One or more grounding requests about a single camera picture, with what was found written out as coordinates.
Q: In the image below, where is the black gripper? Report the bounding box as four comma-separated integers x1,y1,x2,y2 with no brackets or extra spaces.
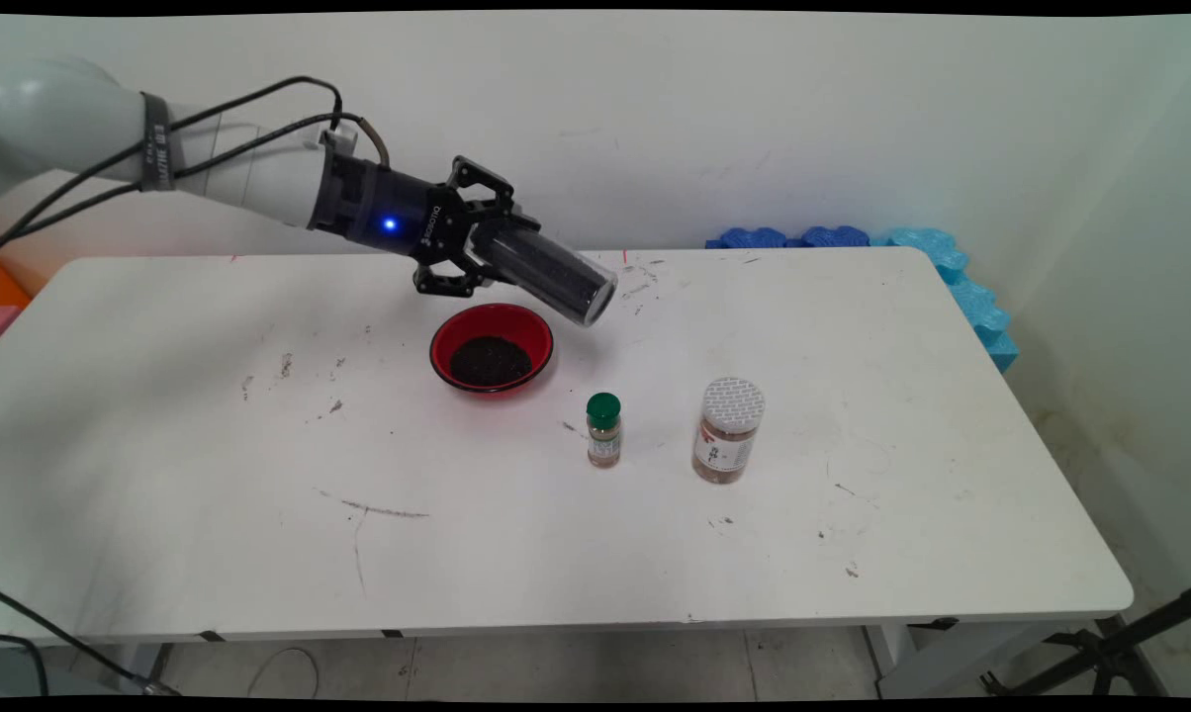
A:
307,146,543,301

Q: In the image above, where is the clear jar with black seeds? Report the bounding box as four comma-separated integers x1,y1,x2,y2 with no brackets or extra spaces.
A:
472,220,618,329

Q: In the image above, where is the red bowl with black rim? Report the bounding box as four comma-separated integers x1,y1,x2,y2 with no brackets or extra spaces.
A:
429,303,555,397

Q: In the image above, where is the black seed heap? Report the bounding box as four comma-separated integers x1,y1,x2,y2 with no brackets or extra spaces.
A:
448,334,535,389

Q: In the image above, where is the spice bottle with green cap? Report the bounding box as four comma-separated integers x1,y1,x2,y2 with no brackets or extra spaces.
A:
586,393,623,469

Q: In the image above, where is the nut jar with white lid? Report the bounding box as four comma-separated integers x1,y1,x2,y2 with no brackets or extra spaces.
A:
692,376,766,485

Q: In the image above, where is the light blue foam mat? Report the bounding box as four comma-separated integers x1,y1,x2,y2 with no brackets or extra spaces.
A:
872,227,1020,375

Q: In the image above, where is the white table leg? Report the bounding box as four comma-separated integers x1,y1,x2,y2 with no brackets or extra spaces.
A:
865,623,1063,698

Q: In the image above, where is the black tripod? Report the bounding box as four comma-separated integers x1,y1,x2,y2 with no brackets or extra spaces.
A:
981,585,1191,698

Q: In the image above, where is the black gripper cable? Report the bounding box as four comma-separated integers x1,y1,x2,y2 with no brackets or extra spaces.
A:
0,112,392,250

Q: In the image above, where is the black strap with white print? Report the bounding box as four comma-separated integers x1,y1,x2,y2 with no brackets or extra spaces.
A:
139,91,177,192

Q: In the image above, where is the black floor cable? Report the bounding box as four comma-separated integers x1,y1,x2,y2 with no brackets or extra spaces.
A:
0,586,179,696

